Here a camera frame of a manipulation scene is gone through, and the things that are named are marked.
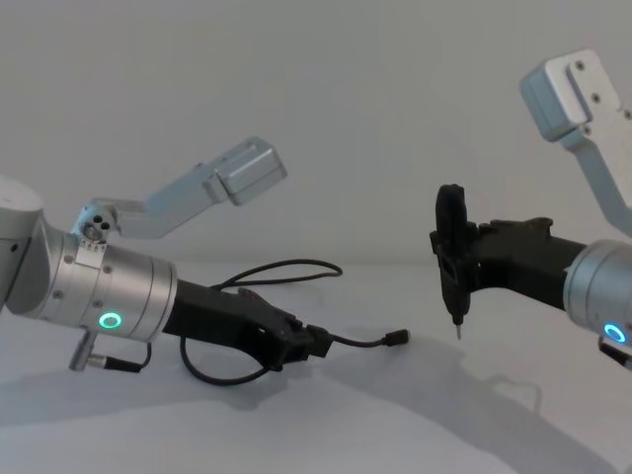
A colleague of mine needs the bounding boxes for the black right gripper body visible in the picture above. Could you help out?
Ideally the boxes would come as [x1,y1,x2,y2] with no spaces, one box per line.
[471,215,587,313]

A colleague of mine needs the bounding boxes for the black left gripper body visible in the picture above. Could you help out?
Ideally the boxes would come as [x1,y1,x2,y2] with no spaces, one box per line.
[160,277,303,353]

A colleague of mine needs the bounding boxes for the black pointed tool metal tip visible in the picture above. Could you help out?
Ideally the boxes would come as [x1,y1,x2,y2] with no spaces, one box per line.
[443,276,471,342]

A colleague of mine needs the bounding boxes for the black cable with plug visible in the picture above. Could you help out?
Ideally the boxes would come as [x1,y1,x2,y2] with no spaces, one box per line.
[179,328,411,384]

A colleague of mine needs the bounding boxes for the white table cloth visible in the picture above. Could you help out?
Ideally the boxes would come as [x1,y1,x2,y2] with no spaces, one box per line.
[0,260,632,474]

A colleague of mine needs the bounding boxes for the white curtain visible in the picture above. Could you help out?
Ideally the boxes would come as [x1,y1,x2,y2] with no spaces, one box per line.
[0,0,632,277]

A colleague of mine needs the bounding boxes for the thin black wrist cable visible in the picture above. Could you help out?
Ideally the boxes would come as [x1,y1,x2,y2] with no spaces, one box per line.
[215,258,344,298]

